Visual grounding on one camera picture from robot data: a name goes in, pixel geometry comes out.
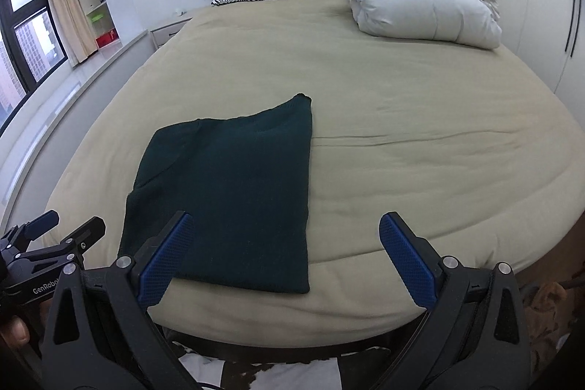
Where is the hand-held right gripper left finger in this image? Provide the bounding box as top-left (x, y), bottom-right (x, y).
top-left (39, 210), bottom-right (195, 390)

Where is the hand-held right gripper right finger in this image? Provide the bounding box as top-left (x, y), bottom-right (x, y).
top-left (369, 211), bottom-right (533, 390)

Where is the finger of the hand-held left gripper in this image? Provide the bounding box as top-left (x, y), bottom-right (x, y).
top-left (18, 215), bottom-right (107, 277)
top-left (0, 209), bottom-right (60, 256)

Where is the dark green knit sweater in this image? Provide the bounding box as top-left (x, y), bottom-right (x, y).
top-left (120, 93), bottom-right (314, 295)

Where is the person's left hand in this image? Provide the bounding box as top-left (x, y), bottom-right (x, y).
top-left (0, 301), bottom-right (46, 349)

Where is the white window ledge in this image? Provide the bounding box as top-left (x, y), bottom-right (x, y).
top-left (0, 29), bottom-right (152, 213)

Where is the large bed with beige sheet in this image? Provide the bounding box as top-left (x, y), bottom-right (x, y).
top-left (43, 0), bottom-right (585, 349)

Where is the brown fuzzy cloth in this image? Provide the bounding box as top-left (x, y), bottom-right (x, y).
top-left (521, 278), bottom-right (577, 360)

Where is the cowhide patterned rug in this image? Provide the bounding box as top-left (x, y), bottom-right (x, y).
top-left (171, 342), bottom-right (352, 390)

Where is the black framed window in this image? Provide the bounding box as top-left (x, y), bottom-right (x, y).
top-left (0, 0), bottom-right (69, 136)

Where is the white nightstand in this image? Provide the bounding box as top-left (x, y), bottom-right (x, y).
top-left (150, 16), bottom-right (193, 50)

